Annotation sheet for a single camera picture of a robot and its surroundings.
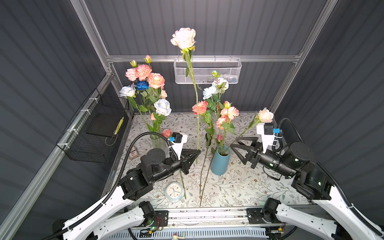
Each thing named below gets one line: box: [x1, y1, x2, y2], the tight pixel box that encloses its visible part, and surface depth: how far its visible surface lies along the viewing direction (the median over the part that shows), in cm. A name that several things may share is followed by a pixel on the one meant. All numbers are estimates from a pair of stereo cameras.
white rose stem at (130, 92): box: [119, 84, 155, 139], surface depth 70 cm
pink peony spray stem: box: [125, 59, 138, 83], surface depth 69 cm
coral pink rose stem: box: [192, 100, 215, 154], surface depth 67 cm
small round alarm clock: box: [164, 181, 185, 203], surface depth 81 cm
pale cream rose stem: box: [170, 27, 200, 164], surface depth 45 cm
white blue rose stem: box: [153, 98, 172, 139], surface depth 67 cm
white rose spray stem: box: [202, 70, 229, 121], surface depth 69 cm
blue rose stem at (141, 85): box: [134, 80, 150, 91], surface depth 70 cm
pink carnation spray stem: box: [216, 100, 240, 155], surface depth 65 cm
